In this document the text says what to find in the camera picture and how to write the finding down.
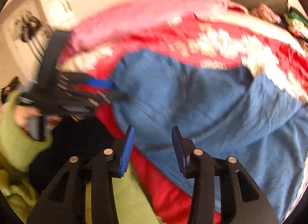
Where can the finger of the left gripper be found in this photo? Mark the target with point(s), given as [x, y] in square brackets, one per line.
[109, 96]
[100, 83]

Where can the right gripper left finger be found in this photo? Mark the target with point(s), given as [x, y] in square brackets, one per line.
[64, 199]

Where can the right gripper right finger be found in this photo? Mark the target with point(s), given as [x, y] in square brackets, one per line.
[241, 199]

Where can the blue denim pants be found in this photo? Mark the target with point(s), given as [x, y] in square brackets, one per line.
[224, 112]

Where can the left green sleeve forearm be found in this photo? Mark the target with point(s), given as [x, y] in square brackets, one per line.
[18, 149]

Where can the left hand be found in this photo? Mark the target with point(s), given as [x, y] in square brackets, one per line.
[22, 115]

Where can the pink fleece blanket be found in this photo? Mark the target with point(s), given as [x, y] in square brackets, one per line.
[131, 17]

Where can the cream wardrobe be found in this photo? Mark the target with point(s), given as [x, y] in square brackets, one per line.
[26, 27]

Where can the red floral bed sheet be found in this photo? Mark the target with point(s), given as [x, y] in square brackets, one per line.
[203, 44]

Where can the cream mattress cover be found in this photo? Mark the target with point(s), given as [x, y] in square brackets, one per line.
[258, 26]

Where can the pink fuzzy garment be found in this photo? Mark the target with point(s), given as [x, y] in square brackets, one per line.
[263, 12]

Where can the pile of folded clothes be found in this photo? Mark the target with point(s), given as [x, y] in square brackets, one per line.
[297, 26]

